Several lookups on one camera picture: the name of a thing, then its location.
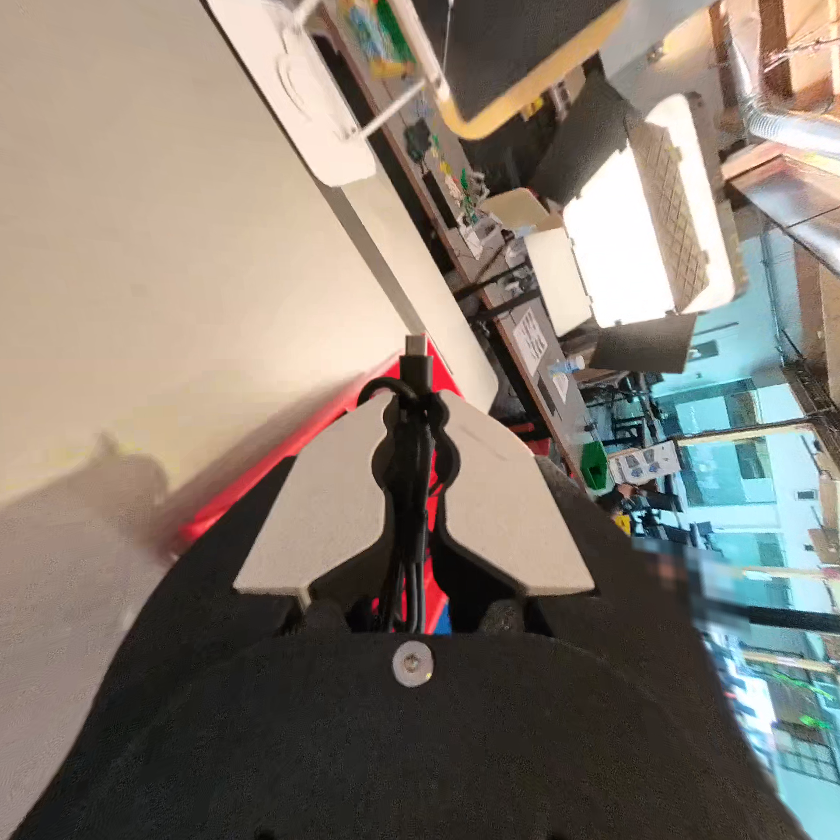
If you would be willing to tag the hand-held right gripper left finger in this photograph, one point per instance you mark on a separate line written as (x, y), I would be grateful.
(315, 518)

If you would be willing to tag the white desk lamp stand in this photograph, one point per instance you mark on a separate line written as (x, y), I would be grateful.
(308, 98)

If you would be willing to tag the white studio light panel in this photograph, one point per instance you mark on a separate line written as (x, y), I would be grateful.
(630, 249)

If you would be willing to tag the clear water bottle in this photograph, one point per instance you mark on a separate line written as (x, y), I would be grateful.
(565, 365)

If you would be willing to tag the white paper sheet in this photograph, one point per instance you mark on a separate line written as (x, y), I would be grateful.
(531, 341)

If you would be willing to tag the white printed poster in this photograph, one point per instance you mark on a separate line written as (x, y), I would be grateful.
(646, 463)

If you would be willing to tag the red plastic bin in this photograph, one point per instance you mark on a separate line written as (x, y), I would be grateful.
(315, 430)

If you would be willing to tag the green plastic bin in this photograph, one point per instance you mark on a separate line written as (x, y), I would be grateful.
(594, 466)

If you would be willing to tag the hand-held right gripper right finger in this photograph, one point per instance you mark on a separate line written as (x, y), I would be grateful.
(512, 518)

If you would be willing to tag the silver ventilation duct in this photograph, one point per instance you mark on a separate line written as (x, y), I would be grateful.
(774, 98)

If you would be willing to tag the colourful toy box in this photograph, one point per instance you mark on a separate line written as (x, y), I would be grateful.
(380, 33)

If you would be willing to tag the black metal post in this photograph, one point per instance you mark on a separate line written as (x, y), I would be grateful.
(794, 619)

